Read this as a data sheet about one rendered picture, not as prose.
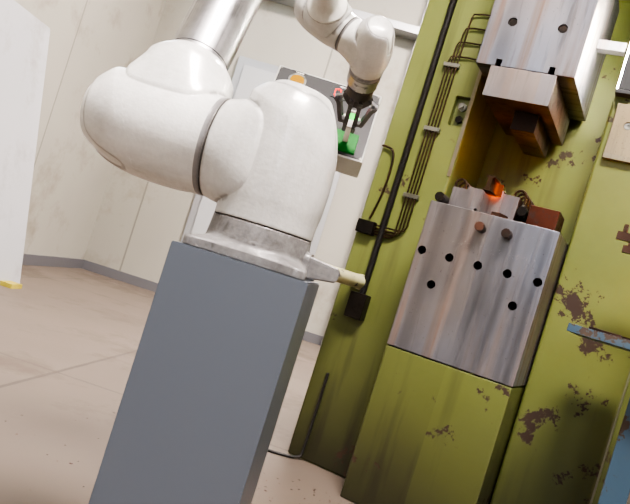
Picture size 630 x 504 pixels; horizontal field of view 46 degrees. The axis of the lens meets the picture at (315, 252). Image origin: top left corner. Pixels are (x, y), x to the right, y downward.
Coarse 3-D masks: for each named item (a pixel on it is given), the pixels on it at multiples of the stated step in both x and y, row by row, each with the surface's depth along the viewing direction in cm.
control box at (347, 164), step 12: (288, 72) 233; (300, 72) 234; (312, 84) 232; (324, 84) 233; (336, 84) 234; (372, 96) 233; (336, 108) 229; (336, 120) 226; (372, 120) 228; (360, 132) 225; (360, 144) 223; (348, 156) 220; (360, 156) 221; (336, 168) 225; (348, 168) 224; (360, 168) 222
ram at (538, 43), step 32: (512, 0) 224; (544, 0) 220; (576, 0) 216; (608, 0) 228; (512, 32) 223; (544, 32) 219; (576, 32) 215; (608, 32) 244; (480, 64) 227; (512, 64) 221; (544, 64) 217; (576, 64) 214; (576, 96) 228
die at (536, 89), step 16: (496, 80) 223; (512, 80) 221; (528, 80) 219; (544, 80) 217; (496, 96) 222; (512, 96) 220; (528, 96) 218; (544, 96) 216; (560, 96) 227; (496, 112) 238; (512, 112) 232; (528, 112) 227; (544, 112) 222; (560, 112) 234; (560, 128) 242; (560, 144) 252
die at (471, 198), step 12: (456, 192) 223; (468, 192) 221; (480, 192) 220; (504, 192) 217; (456, 204) 222; (468, 204) 221; (480, 204) 219; (492, 204) 218; (504, 204) 216; (516, 204) 215; (516, 216) 218
